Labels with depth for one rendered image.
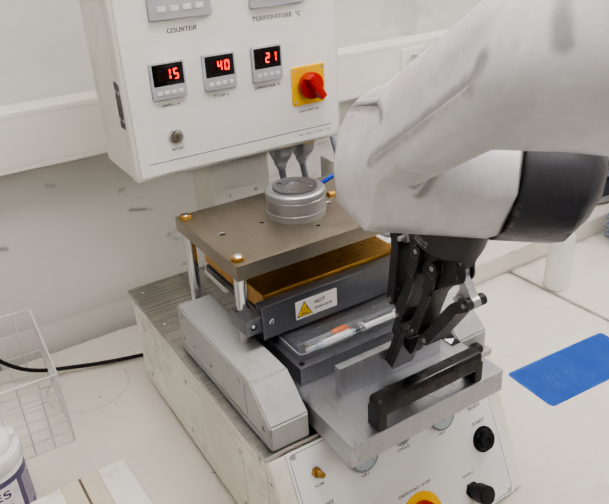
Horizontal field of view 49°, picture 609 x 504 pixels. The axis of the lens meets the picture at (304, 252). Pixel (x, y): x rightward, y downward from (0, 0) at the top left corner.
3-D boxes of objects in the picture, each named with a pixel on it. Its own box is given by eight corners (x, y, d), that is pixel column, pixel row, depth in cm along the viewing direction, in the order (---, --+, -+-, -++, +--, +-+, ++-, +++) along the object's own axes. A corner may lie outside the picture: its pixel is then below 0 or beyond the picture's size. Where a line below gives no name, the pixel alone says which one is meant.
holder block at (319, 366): (236, 324, 89) (235, 308, 88) (356, 279, 99) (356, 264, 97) (301, 387, 77) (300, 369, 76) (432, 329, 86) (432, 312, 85)
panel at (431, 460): (329, 607, 75) (284, 454, 74) (513, 490, 89) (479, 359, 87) (338, 615, 73) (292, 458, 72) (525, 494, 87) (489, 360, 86)
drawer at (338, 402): (227, 344, 92) (221, 295, 89) (355, 294, 102) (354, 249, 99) (352, 474, 69) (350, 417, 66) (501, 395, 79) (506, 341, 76)
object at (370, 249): (206, 271, 93) (198, 208, 89) (335, 229, 103) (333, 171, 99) (266, 325, 80) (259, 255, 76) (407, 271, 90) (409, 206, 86)
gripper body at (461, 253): (397, 186, 61) (377, 257, 67) (456, 246, 56) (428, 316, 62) (459, 168, 64) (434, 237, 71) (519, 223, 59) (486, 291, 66)
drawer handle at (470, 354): (367, 422, 71) (366, 393, 69) (469, 371, 78) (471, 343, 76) (378, 433, 69) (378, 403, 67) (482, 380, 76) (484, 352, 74)
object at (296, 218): (166, 259, 97) (152, 176, 91) (340, 206, 111) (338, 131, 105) (243, 335, 78) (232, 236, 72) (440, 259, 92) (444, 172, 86)
